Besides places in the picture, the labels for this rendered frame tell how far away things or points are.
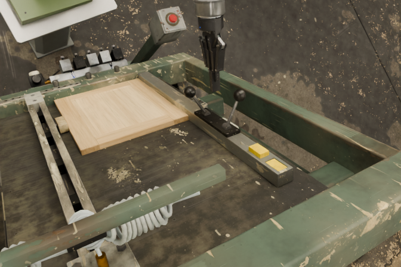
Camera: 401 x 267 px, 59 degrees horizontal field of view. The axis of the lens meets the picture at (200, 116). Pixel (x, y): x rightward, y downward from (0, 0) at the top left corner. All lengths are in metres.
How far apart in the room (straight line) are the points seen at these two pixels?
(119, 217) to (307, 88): 2.89
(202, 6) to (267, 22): 2.21
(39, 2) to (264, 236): 1.48
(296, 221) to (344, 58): 3.06
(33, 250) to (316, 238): 0.43
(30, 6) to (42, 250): 1.45
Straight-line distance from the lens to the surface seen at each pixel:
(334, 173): 1.04
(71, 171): 0.95
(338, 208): 0.72
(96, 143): 1.15
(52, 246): 0.48
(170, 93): 1.38
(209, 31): 1.06
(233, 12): 3.08
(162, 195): 0.49
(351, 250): 0.73
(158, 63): 1.71
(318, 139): 1.11
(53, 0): 1.84
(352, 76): 3.67
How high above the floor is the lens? 2.44
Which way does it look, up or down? 66 degrees down
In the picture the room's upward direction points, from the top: 69 degrees clockwise
